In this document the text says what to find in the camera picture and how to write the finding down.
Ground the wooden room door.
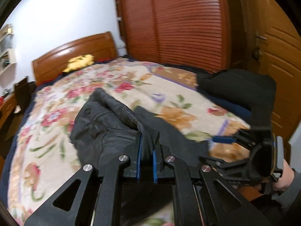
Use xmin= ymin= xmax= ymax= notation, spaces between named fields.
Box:
xmin=241 ymin=0 xmax=300 ymax=141

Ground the grey jacket sleeve forearm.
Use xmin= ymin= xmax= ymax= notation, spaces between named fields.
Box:
xmin=249 ymin=168 xmax=301 ymax=226

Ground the dark grey jacket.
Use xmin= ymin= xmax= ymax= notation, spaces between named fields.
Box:
xmin=70 ymin=88 xmax=208 ymax=181

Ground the wooden desk with cabinets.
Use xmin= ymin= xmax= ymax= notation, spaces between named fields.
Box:
xmin=0 ymin=93 xmax=17 ymax=129

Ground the dark wooden chair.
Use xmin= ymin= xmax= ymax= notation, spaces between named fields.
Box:
xmin=14 ymin=76 xmax=37 ymax=114

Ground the person's right hand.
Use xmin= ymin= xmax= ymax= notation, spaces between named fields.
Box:
xmin=272 ymin=160 xmax=294 ymax=191

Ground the floral bed blanket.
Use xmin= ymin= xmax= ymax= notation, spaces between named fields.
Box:
xmin=7 ymin=58 xmax=249 ymax=225

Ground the white wall shelf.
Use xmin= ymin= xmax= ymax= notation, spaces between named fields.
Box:
xmin=1 ymin=24 xmax=16 ymax=75

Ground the yellow plush toy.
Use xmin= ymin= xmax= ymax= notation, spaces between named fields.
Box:
xmin=63 ymin=54 xmax=94 ymax=73

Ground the louvered wooden wardrobe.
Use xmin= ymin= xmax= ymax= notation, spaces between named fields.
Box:
xmin=115 ymin=0 xmax=246 ymax=73

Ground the wooden headboard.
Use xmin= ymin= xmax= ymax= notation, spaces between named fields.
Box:
xmin=32 ymin=31 xmax=117 ymax=86

